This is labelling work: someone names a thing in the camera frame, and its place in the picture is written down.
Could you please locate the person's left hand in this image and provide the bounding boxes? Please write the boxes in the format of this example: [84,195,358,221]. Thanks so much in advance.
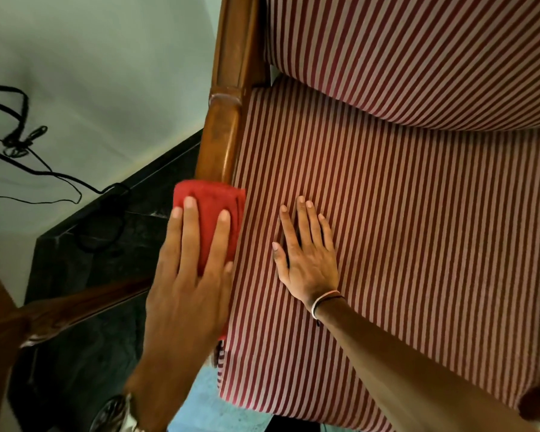
[130,196,235,392]

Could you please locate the person's right hand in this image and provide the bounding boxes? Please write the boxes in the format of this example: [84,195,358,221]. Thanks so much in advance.
[272,196,341,312]

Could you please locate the red cleaning cloth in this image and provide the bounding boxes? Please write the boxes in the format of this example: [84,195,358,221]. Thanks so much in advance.
[173,180,247,342]

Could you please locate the person's left forearm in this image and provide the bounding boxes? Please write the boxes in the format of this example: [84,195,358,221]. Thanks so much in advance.
[124,378,208,432]

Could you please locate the person's right forearm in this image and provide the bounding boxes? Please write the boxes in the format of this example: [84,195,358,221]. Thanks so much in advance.
[315,297,540,432]

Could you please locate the red striped seat cushion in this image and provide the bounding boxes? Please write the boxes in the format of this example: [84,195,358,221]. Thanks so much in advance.
[217,76,540,432]

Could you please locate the silver wristwatch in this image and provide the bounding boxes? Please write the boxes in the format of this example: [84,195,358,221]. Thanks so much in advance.
[89,392,150,432]

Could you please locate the red striped back cushion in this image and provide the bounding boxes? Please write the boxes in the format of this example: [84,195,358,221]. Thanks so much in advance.
[265,0,540,132]

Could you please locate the brown wooden furniture piece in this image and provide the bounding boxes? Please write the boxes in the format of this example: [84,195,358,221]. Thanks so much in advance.
[0,252,152,432]

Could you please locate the thread wrist bracelet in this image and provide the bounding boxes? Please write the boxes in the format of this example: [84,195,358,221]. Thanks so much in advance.
[310,290,345,327]

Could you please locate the thin black cable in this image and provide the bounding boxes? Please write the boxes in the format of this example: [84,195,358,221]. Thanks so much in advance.
[0,127,131,206]

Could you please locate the wooden chair frame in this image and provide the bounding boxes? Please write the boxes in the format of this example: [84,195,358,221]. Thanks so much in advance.
[193,0,540,423]

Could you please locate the thick black cable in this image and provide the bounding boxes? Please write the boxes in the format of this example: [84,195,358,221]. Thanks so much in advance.
[0,84,49,159]

